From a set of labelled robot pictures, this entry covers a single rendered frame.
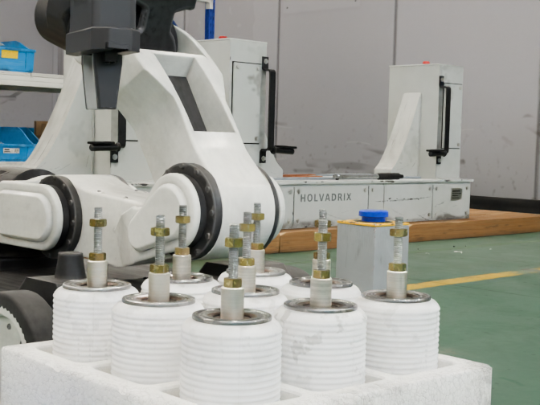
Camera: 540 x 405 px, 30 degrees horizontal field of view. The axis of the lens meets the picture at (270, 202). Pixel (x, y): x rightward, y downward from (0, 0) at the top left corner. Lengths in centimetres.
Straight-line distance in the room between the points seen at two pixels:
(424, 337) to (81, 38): 49
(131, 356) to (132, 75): 63
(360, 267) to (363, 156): 623
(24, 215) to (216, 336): 89
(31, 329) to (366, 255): 46
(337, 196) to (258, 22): 445
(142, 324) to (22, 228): 79
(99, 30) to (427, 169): 377
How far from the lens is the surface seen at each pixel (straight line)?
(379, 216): 135
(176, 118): 150
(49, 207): 171
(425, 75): 480
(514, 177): 680
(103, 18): 110
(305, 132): 797
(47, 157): 342
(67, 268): 149
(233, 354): 92
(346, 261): 136
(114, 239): 163
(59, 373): 108
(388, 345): 108
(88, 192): 169
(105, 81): 111
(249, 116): 384
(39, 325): 140
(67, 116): 347
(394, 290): 111
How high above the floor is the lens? 42
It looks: 3 degrees down
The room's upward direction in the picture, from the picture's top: 2 degrees clockwise
